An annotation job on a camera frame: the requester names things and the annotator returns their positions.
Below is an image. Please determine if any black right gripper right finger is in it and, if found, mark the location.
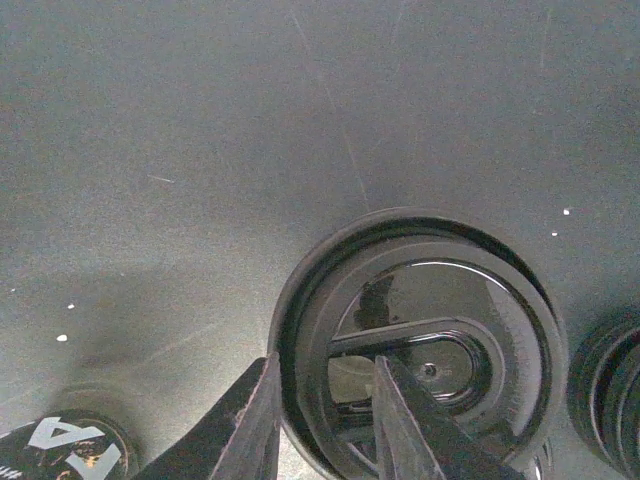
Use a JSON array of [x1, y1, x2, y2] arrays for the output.
[[372, 355, 524, 480]]

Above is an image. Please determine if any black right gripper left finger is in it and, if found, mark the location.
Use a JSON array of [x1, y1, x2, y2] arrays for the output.
[[136, 353, 282, 480]]

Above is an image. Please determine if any black plastic cup lid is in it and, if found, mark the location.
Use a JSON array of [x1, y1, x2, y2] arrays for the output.
[[268, 207, 568, 479]]

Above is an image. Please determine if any stack of paper cups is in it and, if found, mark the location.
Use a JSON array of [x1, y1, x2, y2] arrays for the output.
[[1, 409, 140, 480]]

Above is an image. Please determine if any stack of black lids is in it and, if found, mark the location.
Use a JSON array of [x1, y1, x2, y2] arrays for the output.
[[567, 312, 639, 479]]

